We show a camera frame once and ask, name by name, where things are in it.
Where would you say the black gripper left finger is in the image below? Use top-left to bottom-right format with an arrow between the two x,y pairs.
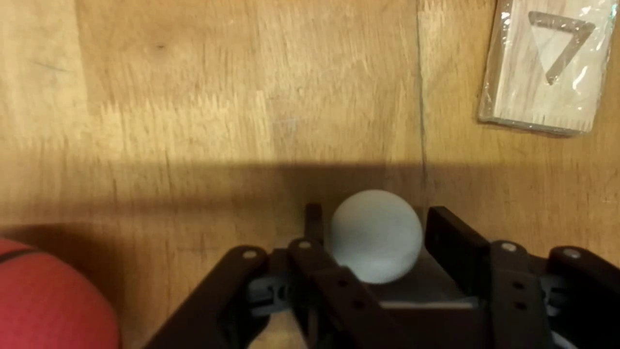
143,202 -> 389,349

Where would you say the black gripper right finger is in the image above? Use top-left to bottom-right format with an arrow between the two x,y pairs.
424,204 -> 620,349

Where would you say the small white ball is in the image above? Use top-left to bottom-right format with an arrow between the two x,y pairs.
323,188 -> 426,287

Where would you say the red mini basketball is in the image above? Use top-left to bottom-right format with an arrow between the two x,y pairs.
0,237 -> 123,349

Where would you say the wooden block with seven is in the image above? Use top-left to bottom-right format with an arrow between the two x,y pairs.
476,0 -> 620,140

